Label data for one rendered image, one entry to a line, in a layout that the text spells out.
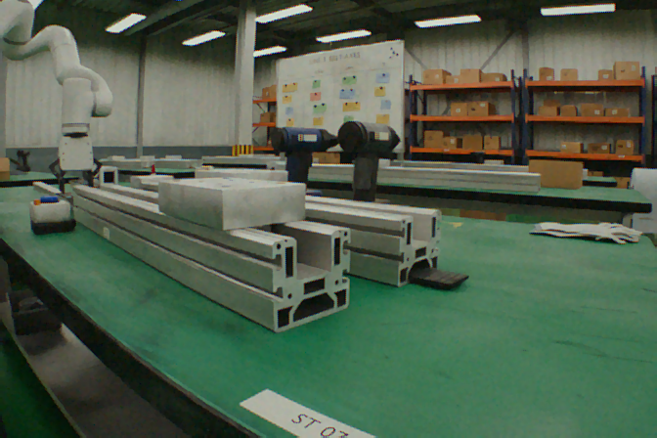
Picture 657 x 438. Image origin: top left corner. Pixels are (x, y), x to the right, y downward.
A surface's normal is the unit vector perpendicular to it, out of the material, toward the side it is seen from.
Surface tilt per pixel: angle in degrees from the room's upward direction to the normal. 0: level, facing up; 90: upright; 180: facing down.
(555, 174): 89
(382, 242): 90
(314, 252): 90
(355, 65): 90
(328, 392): 0
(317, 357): 0
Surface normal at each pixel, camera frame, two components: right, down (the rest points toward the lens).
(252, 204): 0.72, 0.07
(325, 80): -0.61, 0.07
